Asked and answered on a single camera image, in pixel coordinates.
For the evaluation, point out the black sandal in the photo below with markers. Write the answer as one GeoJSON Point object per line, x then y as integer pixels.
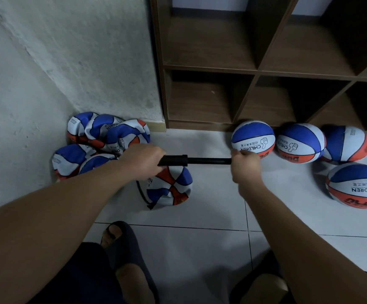
{"type": "Point", "coordinates": [126, 247]}
{"type": "Point", "coordinates": [259, 272]}

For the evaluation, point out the person's left forearm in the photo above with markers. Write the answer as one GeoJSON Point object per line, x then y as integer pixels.
{"type": "Point", "coordinates": [41, 240]}

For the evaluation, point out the black hand pump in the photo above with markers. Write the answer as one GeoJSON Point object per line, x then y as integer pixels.
{"type": "Point", "coordinates": [174, 160]}

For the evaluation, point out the person's left hand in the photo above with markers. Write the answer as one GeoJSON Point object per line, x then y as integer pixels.
{"type": "Point", "coordinates": [142, 162]}

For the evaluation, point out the brown wooden cubby shelf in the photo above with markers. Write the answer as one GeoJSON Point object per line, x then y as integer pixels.
{"type": "Point", "coordinates": [209, 50]}

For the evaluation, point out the person's right forearm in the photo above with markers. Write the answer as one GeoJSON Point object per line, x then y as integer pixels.
{"type": "Point", "coordinates": [316, 250]}

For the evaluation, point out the person's left foot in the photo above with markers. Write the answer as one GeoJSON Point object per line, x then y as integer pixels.
{"type": "Point", "coordinates": [133, 285]}

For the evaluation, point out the person's right hand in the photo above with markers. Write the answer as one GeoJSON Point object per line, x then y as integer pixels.
{"type": "Point", "coordinates": [247, 171]}

